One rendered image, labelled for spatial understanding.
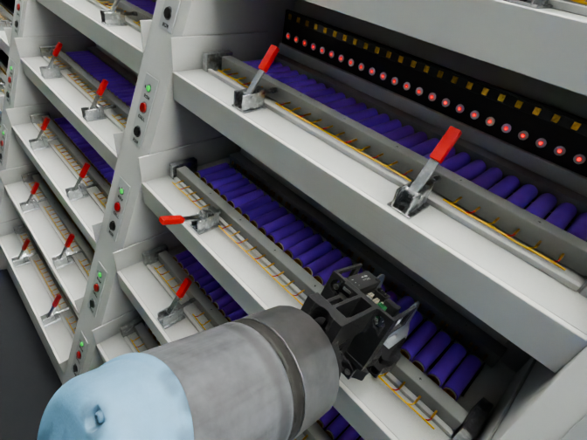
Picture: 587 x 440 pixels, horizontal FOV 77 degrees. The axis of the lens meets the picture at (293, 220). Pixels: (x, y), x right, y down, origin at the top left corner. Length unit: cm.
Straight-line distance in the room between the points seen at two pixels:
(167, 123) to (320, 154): 32
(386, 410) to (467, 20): 39
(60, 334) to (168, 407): 102
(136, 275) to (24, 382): 60
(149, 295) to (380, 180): 49
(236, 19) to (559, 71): 49
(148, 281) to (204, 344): 55
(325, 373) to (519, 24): 31
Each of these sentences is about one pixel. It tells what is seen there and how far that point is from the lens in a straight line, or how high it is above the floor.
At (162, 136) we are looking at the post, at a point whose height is 82.
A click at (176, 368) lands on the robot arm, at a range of 22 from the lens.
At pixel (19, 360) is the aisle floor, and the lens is 136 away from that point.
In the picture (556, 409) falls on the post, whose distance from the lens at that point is 38.
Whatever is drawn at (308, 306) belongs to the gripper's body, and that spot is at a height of 86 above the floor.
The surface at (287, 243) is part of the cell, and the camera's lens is 56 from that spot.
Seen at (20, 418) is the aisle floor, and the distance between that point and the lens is 124.
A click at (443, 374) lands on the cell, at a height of 78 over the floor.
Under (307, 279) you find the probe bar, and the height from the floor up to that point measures 77.
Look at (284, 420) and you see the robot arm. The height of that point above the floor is 83.
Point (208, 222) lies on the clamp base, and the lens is 59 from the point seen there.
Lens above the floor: 102
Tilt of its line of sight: 21 degrees down
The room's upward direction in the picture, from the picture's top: 25 degrees clockwise
